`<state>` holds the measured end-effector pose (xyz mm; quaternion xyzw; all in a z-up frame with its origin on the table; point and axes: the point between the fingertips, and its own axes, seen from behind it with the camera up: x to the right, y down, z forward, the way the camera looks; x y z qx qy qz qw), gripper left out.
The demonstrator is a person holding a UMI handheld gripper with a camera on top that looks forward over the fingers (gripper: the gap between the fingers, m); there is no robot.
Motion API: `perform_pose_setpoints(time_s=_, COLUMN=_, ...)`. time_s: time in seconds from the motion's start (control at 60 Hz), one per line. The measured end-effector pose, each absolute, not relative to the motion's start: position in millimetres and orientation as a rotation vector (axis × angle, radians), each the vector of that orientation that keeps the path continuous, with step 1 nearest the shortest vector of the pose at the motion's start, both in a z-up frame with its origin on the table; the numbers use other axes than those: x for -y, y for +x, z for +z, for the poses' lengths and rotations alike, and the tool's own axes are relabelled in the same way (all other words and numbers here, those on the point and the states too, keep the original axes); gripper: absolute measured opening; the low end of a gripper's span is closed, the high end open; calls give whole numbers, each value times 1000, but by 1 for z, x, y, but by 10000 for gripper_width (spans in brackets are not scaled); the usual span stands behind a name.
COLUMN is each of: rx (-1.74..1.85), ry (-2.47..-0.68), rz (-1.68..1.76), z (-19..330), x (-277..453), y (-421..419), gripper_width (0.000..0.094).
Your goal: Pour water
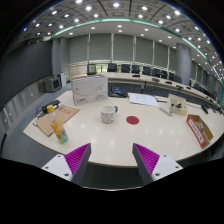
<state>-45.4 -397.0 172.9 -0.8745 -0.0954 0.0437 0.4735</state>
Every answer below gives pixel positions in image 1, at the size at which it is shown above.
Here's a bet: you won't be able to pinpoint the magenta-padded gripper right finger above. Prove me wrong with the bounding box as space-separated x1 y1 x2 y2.
132 143 184 186

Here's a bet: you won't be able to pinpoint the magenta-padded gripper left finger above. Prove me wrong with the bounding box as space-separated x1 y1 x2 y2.
41 143 92 186

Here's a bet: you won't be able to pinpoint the yellow-capped clear drink bottle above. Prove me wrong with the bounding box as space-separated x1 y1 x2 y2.
46 104 70 145

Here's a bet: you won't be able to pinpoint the brown paper envelope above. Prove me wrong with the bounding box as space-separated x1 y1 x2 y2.
34 105 81 138

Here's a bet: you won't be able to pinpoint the open red cardboard box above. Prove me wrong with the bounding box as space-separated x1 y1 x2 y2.
185 113 214 149

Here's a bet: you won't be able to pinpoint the flat round red coaster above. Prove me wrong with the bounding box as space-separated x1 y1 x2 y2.
125 115 140 126

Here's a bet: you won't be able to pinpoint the white power strip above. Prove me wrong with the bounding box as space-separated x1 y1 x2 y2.
158 105 174 117

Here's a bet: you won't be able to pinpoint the black flat device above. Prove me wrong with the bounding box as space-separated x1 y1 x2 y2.
35 99 62 116

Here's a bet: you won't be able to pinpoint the small open white box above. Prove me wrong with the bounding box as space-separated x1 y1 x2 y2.
167 93 189 117

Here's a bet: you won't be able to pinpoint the white printed paper sheet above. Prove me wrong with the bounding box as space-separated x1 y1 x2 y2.
128 92 160 108

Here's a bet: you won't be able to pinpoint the large white cardboard box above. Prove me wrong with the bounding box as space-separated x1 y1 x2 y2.
70 74 109 107

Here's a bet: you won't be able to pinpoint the grey box monitor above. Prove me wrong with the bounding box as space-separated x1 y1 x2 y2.
44 76 63 94

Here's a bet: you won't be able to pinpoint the black desk console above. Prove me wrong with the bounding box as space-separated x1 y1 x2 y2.
108 86 129 99

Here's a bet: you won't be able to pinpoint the row of black office chairs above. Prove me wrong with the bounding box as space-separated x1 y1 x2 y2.
86 62 184 84

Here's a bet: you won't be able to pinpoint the round ceiling lights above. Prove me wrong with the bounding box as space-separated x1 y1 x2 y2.
21 0 224 73

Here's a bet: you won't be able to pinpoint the white patterned mug, blue handle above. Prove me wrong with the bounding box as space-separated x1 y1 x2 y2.
99 105 119 125

